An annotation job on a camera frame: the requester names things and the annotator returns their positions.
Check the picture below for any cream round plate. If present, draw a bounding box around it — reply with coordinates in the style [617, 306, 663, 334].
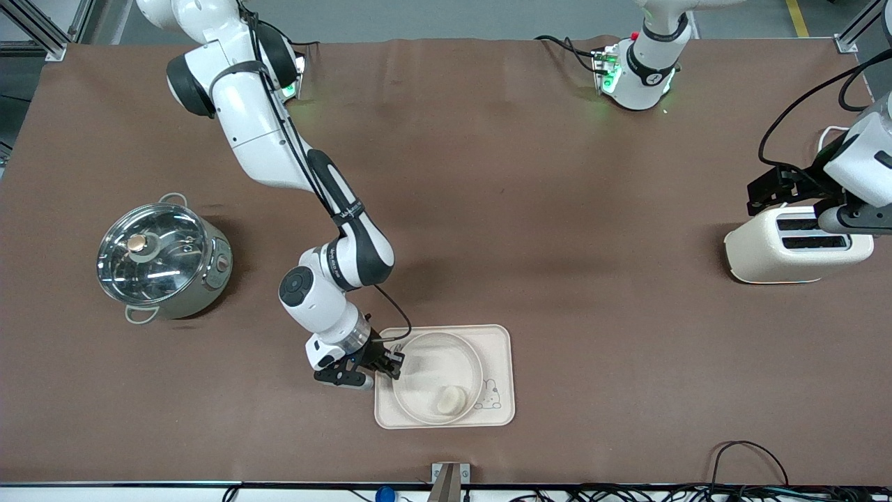
[392, 331, 484, 425]

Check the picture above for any white steamed bun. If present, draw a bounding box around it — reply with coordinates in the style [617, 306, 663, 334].
[436, 386, 468, 414]

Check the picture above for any white two-slot toaster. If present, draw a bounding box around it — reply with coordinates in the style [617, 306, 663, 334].
[723, 205, 875, 285]

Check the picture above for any beige rabbit print tray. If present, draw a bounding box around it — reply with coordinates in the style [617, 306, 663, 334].
[374, 324, 516, 429]

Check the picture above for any steel pot with glass lid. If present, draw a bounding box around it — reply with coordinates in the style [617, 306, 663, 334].
[95, 192, 234, 326]

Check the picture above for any glass pot lid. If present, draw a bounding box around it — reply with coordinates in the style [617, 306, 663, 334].
[96, 203, 210, 306]

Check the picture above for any brown table mat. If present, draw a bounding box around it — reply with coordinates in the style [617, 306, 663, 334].
[0, 36, 892, 487]

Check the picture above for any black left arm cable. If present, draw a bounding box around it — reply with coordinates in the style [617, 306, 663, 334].
[758, 47, 892, 168]

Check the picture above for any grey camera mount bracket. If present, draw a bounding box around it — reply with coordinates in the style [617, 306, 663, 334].
[426, 462, 470, 502]

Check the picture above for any aluminium frame strut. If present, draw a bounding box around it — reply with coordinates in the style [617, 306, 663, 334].
[834, 0, 892, 54]
[0, 0, 68, 62]
[66, 0, 96, 44]

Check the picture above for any black looped cable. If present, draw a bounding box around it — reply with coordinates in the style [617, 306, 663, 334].
[709, 440, 790, 489]

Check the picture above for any black arm base cable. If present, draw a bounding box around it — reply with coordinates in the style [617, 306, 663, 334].
[535, 34, 601, 75]

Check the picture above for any black cable tangle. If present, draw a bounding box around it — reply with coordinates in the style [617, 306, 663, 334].
[509, 482, 892, 502]

